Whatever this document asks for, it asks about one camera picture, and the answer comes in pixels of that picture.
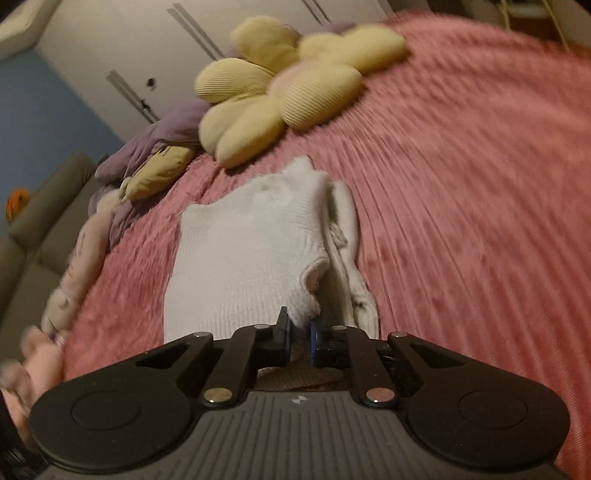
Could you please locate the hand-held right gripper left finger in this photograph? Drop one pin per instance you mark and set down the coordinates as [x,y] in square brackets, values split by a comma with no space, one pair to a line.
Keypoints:
[284,334]

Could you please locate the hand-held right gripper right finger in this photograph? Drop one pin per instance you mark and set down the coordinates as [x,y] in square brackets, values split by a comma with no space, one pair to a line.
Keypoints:
[316,341]

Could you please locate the white knit sweater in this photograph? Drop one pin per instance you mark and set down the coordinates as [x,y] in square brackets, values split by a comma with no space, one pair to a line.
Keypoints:
[244,249]

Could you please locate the small yellow pillow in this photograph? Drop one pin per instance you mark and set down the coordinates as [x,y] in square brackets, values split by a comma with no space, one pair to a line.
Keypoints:
[157,173]

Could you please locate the pink ribbed blanket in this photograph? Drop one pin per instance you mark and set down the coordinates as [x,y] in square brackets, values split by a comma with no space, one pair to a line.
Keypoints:
[461,184]

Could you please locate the cream plush rabbit toy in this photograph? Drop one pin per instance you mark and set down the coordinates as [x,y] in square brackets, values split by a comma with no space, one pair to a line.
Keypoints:
[83,258]

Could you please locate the purple quilt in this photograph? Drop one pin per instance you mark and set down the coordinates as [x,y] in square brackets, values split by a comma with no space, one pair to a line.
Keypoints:
[157,134]

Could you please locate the yellow flower-shaped pillow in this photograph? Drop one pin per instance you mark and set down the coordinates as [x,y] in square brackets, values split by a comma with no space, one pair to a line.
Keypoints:
[314,92]

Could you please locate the pink plush toy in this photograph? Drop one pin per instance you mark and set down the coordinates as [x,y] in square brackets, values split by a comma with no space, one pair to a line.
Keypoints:
[37,364]

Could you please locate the grey-green sofa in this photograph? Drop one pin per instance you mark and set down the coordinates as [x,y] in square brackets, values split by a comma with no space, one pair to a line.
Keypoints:
[51,221]

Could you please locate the orange round object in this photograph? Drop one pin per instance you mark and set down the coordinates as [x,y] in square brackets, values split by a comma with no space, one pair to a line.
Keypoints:
[16,204]

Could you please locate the white wardrobe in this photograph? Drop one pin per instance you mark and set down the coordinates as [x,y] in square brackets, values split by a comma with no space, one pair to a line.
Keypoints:
[115,37]

